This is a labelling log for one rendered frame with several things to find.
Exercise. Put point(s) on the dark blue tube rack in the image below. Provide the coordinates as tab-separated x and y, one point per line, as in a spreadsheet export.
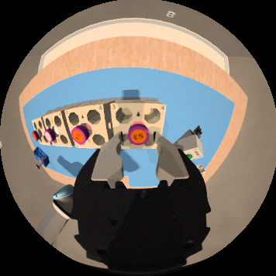
38	157

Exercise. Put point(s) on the clear graduated tube with yellow liquid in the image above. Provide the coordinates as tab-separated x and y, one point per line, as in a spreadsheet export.
37	134

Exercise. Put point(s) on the blue bench mat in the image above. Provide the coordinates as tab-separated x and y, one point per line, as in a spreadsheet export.
189	104

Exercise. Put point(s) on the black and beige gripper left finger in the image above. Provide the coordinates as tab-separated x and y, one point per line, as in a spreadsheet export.
100	172

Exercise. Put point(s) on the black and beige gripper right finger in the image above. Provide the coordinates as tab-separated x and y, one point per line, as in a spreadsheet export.
177	169

